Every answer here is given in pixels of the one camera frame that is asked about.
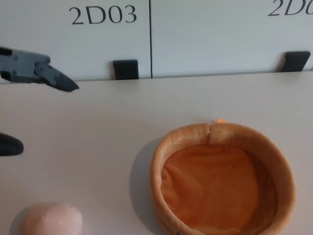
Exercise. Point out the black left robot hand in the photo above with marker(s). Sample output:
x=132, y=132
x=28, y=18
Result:
x=24, y=66

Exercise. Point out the pink plush dumpling toy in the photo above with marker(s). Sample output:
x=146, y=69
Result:
x=51, y=220

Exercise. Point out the orange round plush plate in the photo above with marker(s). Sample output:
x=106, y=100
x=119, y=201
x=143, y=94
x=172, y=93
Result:
x=215, y=186

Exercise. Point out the white cabinet door marked 2D03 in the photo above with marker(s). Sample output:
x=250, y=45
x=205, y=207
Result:
x=73, y=44

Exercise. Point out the white cabinet door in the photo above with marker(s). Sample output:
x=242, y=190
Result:
x=220, y=39

